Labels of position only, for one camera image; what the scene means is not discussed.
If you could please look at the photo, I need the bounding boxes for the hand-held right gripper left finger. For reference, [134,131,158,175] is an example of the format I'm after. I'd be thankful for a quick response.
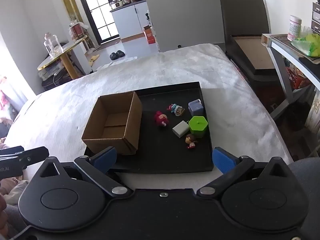
[32,146,134,200]

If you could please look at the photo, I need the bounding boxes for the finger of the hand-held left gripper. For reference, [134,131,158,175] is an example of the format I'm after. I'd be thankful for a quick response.
[0,146,49,169]

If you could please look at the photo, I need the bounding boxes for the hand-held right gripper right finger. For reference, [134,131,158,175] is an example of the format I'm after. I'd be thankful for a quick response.
[196,147,291,200]

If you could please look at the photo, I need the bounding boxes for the brown-haired small figurine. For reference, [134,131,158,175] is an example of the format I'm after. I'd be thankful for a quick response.
[184,133,199,150]

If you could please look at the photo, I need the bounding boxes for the green hexagonal box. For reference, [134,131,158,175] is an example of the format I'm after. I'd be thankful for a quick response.
[188,116,209,138]

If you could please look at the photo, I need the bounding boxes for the brown cardboard box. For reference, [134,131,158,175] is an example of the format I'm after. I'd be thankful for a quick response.
[81,91,143,155]

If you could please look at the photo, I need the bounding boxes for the white rectangular block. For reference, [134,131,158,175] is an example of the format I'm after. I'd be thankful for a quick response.
[172,120,190,138]

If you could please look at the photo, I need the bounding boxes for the black shallow tray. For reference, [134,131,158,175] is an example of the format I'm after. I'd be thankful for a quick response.
[84,81,215,174]

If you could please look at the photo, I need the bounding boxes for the purple cube toy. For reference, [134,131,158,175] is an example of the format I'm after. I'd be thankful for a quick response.
[188,99,204,117]

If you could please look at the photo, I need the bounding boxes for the pink hooded figurine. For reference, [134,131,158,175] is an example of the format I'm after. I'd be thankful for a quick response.
[154,110,170,128]

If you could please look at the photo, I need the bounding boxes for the blue red figurine with jar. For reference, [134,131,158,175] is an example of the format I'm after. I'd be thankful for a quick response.
[167,103,185,117]

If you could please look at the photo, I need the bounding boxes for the person's left forearm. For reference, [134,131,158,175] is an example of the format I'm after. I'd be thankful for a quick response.
[0,180,7,230]

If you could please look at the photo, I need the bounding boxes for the person's left grey pants leg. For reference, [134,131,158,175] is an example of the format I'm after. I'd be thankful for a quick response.
[5,202,28,234]

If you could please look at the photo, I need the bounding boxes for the person's grey pants leg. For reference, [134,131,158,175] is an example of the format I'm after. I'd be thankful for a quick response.
[290,157,320,205]
[5,202,28,234]

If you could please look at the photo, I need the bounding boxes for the floral printed cloth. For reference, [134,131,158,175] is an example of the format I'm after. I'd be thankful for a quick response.
[0,75,28,123]

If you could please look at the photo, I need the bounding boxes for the person's right grey pants leg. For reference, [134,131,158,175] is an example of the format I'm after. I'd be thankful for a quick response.
[290,157,320,205]

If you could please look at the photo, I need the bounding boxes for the black-framed brown board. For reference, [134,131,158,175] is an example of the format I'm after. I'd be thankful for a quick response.
[230,34,283,80]

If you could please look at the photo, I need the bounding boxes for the red crate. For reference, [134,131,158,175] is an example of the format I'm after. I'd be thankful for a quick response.
[285,66,310,89]

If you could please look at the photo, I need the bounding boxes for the round gold-rimmed table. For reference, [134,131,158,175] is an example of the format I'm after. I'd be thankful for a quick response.
[37,35,88,80]

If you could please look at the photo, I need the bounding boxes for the clear glass jar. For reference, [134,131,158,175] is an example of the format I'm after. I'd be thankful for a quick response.
[44,32,63,57]

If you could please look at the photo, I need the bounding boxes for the white desk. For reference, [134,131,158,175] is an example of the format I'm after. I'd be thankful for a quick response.
[261,34,320,120]

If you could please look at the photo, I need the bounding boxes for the red tin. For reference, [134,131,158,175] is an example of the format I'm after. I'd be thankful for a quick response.
[70,22,84,40]

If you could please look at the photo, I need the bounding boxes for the orange carton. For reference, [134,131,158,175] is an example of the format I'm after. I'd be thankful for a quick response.
[143,25,157,45]

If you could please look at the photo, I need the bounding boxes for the white kitchen cabinet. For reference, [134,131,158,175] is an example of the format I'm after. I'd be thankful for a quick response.
[110,0,154,40]

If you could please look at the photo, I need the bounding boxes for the green plastic bag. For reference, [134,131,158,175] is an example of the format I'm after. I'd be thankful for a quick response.
[291,32,320,57]

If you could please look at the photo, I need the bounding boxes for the black-framed glass door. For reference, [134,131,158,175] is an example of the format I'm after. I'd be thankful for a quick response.
[76,0,120,43]

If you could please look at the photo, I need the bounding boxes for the dark grey panel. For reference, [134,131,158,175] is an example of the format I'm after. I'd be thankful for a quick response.
[219,0,272,63]

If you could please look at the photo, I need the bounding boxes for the pink-lidded white jar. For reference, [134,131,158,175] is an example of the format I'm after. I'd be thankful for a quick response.
[287,15,302,42]

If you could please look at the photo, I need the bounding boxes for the grey drawer organizer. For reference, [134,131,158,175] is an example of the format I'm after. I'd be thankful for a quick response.
[311,1,320,34]

